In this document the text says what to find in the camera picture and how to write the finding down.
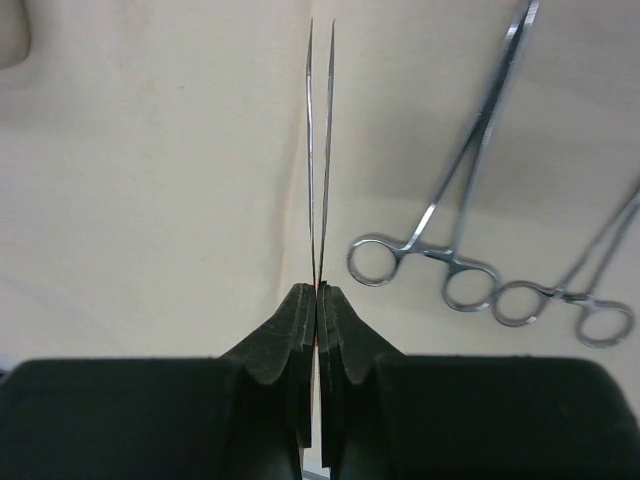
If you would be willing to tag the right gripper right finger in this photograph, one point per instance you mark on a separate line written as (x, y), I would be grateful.
(388, 415)

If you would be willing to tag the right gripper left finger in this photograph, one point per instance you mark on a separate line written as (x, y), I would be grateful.
(243, 415)

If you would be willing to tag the beige cloth kit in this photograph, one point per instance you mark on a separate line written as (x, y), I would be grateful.
(153, 197)

